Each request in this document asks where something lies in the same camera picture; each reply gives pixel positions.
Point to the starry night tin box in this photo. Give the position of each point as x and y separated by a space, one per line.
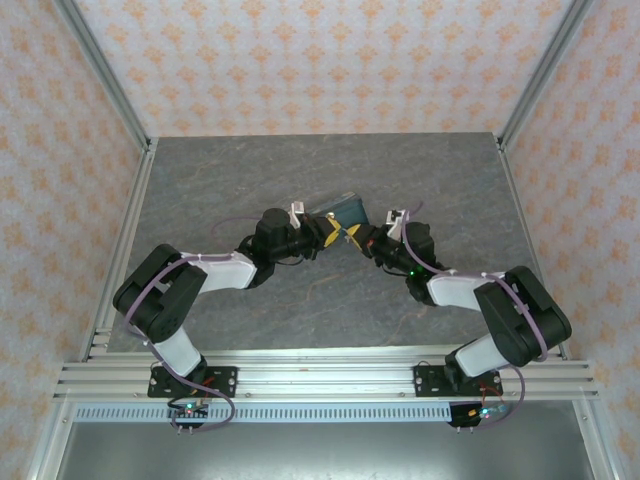
345 210

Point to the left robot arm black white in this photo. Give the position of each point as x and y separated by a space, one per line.
225 272

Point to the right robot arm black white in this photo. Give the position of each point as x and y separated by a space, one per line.
455 290

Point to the grey metal sheet panel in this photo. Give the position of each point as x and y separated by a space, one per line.
325 450

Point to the aluminium table side rail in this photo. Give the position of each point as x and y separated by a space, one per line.
520 200
135 210

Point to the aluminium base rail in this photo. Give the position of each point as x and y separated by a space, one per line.
325 375

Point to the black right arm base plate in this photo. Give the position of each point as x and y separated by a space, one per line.
427 382

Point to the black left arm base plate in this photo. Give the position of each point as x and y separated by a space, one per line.
222 380

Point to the aluminium frame post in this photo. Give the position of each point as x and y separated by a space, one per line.
105 75
545 75

